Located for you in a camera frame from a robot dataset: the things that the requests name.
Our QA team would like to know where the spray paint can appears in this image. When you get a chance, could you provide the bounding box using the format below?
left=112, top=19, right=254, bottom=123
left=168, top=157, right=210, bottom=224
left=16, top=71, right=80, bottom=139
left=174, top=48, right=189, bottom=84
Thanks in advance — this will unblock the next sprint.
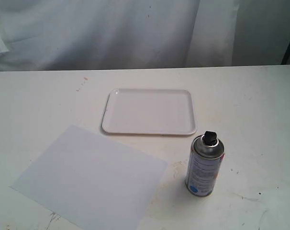
left=185, top=131, right=225, bottom=197

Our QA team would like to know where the white plastic tray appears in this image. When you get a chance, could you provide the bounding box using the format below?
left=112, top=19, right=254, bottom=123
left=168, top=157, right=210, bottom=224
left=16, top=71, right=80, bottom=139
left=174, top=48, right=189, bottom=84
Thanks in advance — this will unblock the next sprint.
left=101, top=88, right=198, bottom=136

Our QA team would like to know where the white paper sheet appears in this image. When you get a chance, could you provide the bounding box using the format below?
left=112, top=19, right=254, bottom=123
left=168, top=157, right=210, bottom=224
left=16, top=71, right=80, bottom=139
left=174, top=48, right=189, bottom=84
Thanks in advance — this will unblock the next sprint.
left=12, top=126, right=167, bottom=230

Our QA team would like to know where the white backdrop cloth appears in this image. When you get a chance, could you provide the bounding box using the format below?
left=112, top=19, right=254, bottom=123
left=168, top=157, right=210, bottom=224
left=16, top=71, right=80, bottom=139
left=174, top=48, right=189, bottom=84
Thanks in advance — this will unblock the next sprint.
left=0, top=0, right=290, bottom=71

